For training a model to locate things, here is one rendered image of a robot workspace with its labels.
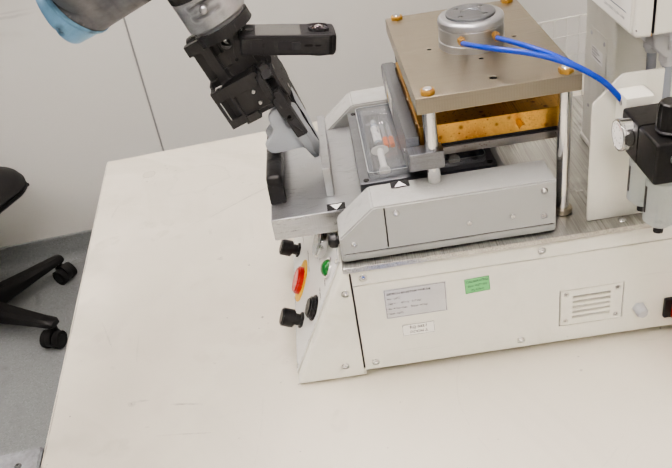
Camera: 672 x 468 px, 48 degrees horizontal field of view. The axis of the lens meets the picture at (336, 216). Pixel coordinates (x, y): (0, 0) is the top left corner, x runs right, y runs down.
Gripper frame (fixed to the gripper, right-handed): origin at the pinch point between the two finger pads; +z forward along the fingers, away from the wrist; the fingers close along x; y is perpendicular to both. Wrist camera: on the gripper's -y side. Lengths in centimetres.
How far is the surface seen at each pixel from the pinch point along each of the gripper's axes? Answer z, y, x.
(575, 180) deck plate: 17.8, -27.4, 6.2
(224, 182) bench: 17, 28, -40
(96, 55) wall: 5, 74, -140
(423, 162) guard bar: 1.3, -12.1, 13.7
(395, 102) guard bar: -1.2, -11.6, 1.7
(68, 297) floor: 63, 122, -113
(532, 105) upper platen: 3.5, -25.8, 9.0
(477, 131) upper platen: 2.7, -19.0, 10.2
